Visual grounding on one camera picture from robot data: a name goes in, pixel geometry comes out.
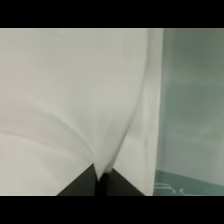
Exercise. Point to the white shirt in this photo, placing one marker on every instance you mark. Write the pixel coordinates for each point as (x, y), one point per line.
(70, 96)

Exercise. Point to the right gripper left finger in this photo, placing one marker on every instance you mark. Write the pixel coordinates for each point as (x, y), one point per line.
(84, 185)

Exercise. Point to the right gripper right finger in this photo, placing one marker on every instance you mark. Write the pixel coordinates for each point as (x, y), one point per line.
(116, 185)

